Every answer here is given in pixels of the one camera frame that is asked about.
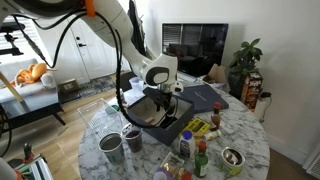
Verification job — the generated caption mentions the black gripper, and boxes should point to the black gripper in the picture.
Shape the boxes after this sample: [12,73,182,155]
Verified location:
[143,85,177,120]

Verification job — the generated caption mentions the black purse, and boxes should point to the black purse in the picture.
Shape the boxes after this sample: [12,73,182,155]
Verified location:
[159,114,178,130]

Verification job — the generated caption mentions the dark blue cardboard box base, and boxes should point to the dark blue cardboard box base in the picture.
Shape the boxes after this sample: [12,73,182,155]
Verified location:
[126,94,195,147]

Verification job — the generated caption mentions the open brown cardboard box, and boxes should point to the open brown cardboard box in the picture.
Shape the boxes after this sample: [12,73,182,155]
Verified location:
[202,63,228,85]

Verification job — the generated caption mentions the orange Jenga box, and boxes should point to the orange Jenga box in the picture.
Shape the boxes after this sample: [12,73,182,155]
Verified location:
[240,72,264,113]

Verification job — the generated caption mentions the brown box with outlet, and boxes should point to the brown box with outlet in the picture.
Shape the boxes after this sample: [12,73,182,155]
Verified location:
[57,78,81,94]

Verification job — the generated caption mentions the translucent plastic cup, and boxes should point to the translucent plastic cup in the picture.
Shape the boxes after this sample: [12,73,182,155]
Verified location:
[129,76,145,98]

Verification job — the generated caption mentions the yellow packet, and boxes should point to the yellow packet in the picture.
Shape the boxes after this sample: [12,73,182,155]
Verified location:
[181,117,211,137]

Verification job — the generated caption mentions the white pill bottle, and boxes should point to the white pill bottle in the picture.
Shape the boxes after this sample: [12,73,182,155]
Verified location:
[118,88,127,104]

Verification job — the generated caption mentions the clear cup of coffee beans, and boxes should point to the clear cup of coffee beans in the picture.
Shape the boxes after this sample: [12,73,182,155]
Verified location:
[121,122,144,154]

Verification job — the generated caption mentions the white bottle blue cap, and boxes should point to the white bottle blue cap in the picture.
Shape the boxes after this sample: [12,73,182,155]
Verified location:
[178,130,196,160]

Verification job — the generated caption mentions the red cap hot sauce bottle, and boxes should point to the red cap hot sauce bottle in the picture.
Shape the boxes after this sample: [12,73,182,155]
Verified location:
[209,102,222,132]

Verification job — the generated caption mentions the small white bottle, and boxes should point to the small white bottle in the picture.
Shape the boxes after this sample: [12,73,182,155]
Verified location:
[203,130,222,141]

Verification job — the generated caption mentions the round pale plastic container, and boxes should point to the round pale plastic container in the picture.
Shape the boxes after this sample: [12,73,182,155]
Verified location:
[152,167,174,180]

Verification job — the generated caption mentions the green glass bottle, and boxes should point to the green glass bottle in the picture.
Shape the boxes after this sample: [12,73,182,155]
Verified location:
[193,140,210,179]

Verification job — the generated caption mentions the metal can blue label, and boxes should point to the metal can blue label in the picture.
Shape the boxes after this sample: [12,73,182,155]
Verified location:
[97,132,126,165]

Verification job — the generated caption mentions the flat screen television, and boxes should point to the flat screen television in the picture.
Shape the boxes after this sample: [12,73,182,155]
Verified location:
[161,23,230,78]

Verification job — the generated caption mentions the orange red snack packet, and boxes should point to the orange red snack packet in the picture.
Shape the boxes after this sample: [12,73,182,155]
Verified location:
[171,165,193,180]

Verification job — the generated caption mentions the dark patterned rug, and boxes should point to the dark patterned rug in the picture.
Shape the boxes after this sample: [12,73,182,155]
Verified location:
[58,76,118,104]

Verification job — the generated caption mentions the dark hanging coat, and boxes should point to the dark hanging coat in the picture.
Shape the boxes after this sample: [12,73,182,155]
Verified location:
[127,0,148,58]

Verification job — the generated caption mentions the potted green plant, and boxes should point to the potted green plant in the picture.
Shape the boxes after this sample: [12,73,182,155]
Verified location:
[227,38,264,99]

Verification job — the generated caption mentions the small white appliance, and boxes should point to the small white appliance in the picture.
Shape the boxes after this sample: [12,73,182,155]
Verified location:
[254,92,273,123]

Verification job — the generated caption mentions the black low table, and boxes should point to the black low table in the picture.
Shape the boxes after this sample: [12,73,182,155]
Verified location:
[0,96,67,134]

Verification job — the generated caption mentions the orange stuffed toy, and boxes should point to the orange stuffed toy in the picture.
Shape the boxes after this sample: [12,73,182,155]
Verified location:
[9,62,58,88]

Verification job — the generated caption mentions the red black clamp tool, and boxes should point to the red black clamp tool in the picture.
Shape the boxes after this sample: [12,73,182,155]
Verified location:
[13,143,54,180]

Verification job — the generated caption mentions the grey couch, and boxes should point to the grey couch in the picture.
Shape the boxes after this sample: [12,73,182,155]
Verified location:
[0,59,61,104]

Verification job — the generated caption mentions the wooden pole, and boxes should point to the wooden pole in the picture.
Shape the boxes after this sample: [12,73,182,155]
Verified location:
[0,70,25,103]

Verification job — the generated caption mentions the white window blinds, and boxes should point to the white window blinds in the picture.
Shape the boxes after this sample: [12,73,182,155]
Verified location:
[0,14,43,46]

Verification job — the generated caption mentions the white panel door black handle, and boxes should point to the white panel door black handle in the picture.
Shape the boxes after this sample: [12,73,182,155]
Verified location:
[66,16,116,83]

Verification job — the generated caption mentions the wall heater grille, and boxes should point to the wall heater grille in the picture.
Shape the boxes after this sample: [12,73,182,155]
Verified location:
[302,146,320,180]

